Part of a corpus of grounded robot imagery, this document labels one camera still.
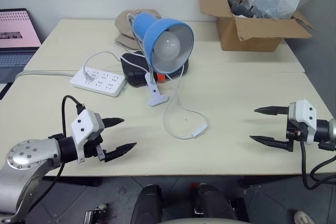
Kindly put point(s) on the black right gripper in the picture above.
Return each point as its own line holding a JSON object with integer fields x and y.
{"x": 296, "y": 132}

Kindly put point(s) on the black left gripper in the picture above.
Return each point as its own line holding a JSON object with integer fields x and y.
{"x": 92, "y": 148}

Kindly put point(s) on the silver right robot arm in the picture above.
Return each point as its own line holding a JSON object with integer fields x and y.
{"x": 331, "y": 129}

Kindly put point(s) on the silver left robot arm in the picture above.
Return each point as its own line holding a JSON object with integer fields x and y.
{"x": 29, "y": 155}

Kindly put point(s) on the blue clamp desk lamp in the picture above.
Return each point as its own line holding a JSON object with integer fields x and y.
{"x": 147, "y": 28}

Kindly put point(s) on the white power strip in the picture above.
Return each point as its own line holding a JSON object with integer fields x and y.
{"x": 101, "y": 82}

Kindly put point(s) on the black box with orange part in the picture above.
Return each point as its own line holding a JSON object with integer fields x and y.
{"x": 132, "y": 73}

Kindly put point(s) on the dark rounded shape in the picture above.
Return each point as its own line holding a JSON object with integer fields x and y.
{"x": 210, "y": 200}
{"x": 147, "y": 203}

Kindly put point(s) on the brown cardboard box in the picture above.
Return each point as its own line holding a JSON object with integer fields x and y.
{"x": 252, "y": 35}

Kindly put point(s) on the white shoe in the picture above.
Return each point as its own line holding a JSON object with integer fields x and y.
{"x": 303, "y": 218}

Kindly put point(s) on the white light bulb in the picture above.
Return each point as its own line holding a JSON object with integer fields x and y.
{"x": 167, "y": 44}

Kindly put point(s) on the beige cloth hat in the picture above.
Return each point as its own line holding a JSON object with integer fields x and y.
{"x": 123, "y": 26}

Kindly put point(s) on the dark grey items in box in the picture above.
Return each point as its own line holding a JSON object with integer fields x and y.
{"x": 237, "y": 6}

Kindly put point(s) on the grey laptop with pink screen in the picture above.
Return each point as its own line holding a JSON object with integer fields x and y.
{"x": 15, "y": 30}

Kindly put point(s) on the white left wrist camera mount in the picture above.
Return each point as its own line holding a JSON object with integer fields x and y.
{"x": 83, "y": 124}

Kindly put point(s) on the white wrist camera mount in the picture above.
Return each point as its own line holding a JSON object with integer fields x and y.
{"x": 305, "y": 111}
{"x": 83, "y": 124}

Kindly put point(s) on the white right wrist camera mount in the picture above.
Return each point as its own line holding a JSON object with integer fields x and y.
{"x": 305, "y": 111}

